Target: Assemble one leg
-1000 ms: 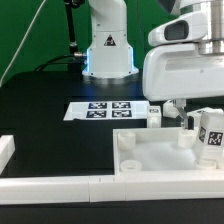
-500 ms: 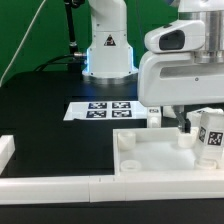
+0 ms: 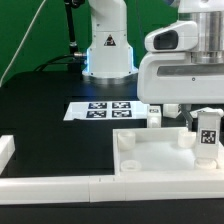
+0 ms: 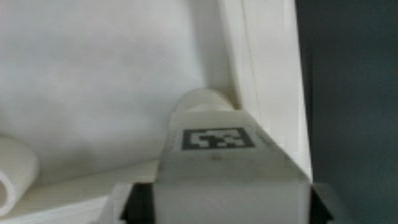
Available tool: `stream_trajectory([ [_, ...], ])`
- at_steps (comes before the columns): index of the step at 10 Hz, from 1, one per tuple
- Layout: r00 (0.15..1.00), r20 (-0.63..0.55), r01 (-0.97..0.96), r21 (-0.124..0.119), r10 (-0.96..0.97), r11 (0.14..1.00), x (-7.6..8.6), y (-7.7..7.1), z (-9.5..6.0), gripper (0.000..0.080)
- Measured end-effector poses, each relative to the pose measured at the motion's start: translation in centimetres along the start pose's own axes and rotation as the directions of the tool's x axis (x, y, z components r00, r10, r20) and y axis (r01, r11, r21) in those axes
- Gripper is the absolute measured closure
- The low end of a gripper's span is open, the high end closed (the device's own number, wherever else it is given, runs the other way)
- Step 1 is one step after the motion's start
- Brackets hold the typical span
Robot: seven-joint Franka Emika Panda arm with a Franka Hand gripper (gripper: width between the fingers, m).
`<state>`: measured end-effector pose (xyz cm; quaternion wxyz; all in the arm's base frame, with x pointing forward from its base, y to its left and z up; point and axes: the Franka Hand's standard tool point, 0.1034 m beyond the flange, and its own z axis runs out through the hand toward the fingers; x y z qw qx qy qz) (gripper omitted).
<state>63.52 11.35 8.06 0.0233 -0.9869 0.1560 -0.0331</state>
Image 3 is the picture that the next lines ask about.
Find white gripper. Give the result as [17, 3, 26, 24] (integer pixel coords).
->
[137, 52, 224, 130]

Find white square tabletop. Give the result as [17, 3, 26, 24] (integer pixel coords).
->
[112, 125, 224, 176]

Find white front fence bar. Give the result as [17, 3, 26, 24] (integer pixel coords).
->
[0, 170, 224, 205]

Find white marker sheet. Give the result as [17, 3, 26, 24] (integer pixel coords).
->
[64, 101, 147, 121]

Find white left fence piece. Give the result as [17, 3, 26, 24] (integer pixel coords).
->
[0, 135, 15, 175]

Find black cables at base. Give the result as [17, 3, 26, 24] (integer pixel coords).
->
[34, 51, 88, 73]

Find white cable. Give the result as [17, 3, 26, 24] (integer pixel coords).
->
[0, 0, 48, 88]

